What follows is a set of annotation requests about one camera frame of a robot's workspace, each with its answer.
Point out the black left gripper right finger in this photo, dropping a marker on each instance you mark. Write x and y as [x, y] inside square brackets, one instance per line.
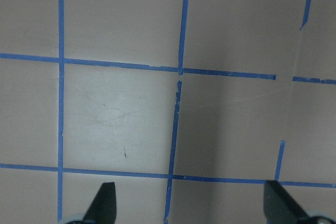
[279, 207]

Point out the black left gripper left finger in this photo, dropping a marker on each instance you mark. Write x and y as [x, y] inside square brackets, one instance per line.
[103, 209]

